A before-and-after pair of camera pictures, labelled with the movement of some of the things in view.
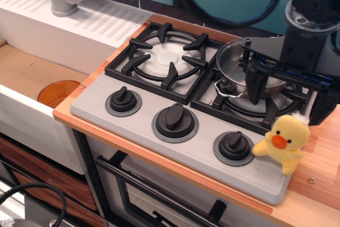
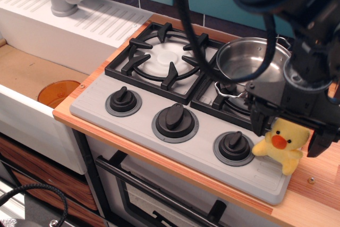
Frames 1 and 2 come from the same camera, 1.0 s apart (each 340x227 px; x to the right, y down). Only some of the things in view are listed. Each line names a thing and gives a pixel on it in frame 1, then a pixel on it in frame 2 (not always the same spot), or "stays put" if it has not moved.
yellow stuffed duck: x=285 y=143 stays put
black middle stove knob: x=175 y=124 stays put
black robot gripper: x=295 y=57 → x=315 y=108
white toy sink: x=37 y=48 stays put
